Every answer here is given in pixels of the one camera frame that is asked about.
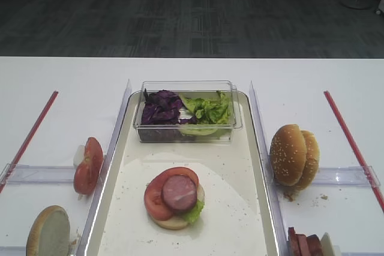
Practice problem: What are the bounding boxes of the green lettuce in container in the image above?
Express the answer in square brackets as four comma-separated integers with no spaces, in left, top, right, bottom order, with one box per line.
[179,91,230,125]

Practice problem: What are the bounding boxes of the tomato slice on tray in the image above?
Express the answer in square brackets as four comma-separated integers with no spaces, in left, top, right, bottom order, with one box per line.
[144,167,199,221]

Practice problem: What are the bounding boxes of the lettuce leaf on bun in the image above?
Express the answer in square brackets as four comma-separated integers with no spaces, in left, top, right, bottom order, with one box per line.
[181,200,205,224]

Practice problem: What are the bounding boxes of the upright tomato slices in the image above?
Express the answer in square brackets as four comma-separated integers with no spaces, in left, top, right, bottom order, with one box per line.
[74,137,104,195]

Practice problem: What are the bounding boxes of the sliced sausage stack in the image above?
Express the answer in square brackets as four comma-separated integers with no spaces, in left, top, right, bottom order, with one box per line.
[288,227,323,256]

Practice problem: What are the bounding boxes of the clear plastic container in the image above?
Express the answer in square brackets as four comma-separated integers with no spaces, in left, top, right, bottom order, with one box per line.
[133,80,242,143]

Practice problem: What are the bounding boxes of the purple cabbage in container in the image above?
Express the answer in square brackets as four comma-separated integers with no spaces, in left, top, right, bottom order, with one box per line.
[141,89,197,125]

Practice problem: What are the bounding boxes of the left clear long divider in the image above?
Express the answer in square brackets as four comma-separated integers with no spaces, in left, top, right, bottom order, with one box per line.
[74,80,131,256]

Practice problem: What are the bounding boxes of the silver metal tray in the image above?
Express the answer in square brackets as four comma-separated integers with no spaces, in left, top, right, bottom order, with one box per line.
[86,92,277,255]

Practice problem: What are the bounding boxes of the sesame bun front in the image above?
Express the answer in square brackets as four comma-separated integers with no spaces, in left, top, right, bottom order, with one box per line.
[269,124,307,186]

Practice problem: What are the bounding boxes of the sesame bun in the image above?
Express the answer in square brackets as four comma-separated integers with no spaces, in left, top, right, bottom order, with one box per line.
[269,124,307,186]
[295,131,320,190]

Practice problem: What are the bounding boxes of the bottom bun on tray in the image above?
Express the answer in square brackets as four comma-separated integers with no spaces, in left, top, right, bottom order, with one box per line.
[149,185,205,230]

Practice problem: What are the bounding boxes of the sesame bun rear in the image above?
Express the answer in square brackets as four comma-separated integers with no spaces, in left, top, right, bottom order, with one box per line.
[295,131,320,190]

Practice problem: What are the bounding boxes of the right red strip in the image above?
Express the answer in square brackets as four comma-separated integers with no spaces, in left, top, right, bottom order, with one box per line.
[323,91,383,210]

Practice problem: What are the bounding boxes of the red strip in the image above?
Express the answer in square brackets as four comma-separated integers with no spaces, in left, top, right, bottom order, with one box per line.
[323,91,383,210]
[0,91,59,192]

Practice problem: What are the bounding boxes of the left red strip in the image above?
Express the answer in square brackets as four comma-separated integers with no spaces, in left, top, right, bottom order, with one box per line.
[0,91,59,192]

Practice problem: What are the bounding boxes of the upright bun half left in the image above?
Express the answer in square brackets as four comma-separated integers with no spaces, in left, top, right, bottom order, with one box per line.
[26,205,70,256]

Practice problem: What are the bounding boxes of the right upper clear rail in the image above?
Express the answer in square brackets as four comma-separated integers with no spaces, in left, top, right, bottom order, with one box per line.
[311,166,380,188]

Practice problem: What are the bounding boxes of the clear rail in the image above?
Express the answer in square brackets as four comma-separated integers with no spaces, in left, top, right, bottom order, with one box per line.
[311,166,380,188]
[1,164,76,185]

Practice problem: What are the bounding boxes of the left upper clear rail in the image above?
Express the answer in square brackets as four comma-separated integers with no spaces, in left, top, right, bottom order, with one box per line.
[1,164,76,185]

